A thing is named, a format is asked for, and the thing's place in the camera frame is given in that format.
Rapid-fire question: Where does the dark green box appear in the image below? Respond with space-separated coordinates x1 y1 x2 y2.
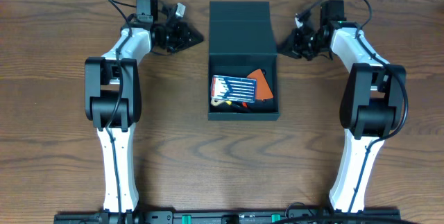
208 1 280 121

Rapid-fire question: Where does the orange scraper wooden handle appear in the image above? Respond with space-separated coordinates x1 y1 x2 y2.
210 68 275 107

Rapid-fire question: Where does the blue precision screwdriver set case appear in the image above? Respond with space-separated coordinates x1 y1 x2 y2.
211 75 257 103

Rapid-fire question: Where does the black yellow screwdriver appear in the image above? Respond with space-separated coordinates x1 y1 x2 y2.
225 101 251 113

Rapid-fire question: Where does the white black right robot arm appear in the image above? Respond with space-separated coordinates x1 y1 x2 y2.
277 0 409 214

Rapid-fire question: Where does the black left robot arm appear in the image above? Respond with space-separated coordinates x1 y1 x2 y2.
85 0 203 214

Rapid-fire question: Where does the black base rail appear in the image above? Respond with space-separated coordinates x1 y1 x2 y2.
53 208 402 224

